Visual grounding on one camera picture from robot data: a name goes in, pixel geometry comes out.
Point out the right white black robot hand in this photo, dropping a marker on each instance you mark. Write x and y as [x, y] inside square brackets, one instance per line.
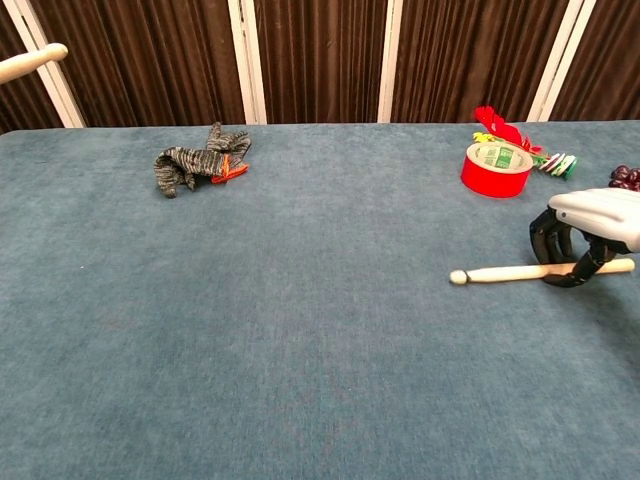
[605, 215]

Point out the pale wooden drumstick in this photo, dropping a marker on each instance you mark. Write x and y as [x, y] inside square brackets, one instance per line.
[25, 62]
[500, 274]

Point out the purple plastic grape bunch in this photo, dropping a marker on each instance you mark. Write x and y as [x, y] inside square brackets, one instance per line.
[625, 176]

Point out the red tape roll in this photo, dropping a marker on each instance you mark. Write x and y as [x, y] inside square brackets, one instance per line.
[492, 182]

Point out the red feather shuttlecock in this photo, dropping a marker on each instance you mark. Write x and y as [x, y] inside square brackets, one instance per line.
[500, 125]

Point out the brown curtain screen panel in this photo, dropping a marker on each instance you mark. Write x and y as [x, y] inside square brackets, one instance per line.
[475, 50]
[320, 60]
[15, 110]
[150, 60]
[615, 60]

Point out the blue felt table cover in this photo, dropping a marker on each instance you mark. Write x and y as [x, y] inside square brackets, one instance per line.
[320, 350]

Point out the grey striped knit glove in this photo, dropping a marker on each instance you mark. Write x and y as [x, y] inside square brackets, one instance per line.
[185, 162]

